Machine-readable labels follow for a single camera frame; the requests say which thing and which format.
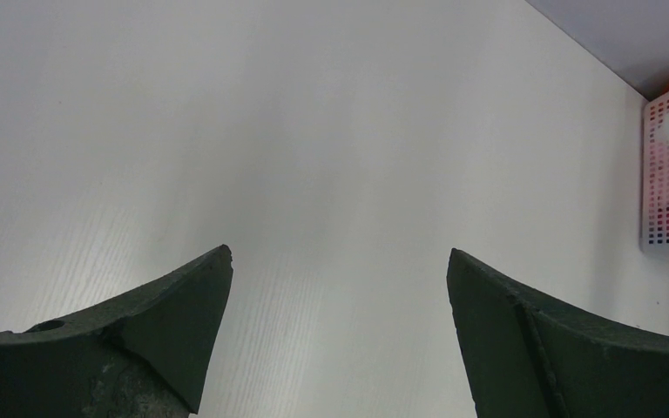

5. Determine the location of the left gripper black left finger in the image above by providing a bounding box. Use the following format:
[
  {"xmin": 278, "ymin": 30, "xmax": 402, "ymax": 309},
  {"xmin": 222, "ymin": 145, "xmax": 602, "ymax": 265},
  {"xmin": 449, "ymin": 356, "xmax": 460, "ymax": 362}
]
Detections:
[{"xmin": 0, "ymin": 245, "xmax": 233, "ymax": 417}]

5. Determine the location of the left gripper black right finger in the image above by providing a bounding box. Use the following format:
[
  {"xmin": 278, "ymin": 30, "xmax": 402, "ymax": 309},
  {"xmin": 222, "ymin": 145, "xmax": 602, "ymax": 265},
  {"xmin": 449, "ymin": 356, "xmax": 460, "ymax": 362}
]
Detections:
[{"xmin": 447, "ymin": 250, "xmax": 669, "ymax": 417}]

